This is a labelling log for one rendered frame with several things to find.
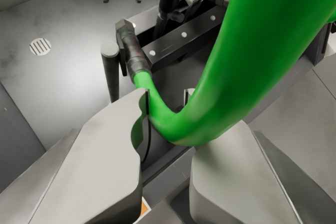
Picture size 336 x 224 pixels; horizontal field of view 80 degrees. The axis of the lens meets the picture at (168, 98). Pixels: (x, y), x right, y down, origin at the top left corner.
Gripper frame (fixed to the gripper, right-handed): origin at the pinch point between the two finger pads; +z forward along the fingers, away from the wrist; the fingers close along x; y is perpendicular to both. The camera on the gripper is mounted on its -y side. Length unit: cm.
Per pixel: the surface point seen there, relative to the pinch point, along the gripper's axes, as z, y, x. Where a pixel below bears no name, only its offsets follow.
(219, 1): 25.3, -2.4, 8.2
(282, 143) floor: 103, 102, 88
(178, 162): 15.7, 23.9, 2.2
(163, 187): 12.3, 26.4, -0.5
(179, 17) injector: 22.0, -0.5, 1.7
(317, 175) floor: 91, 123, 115
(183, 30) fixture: 31.1, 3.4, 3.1
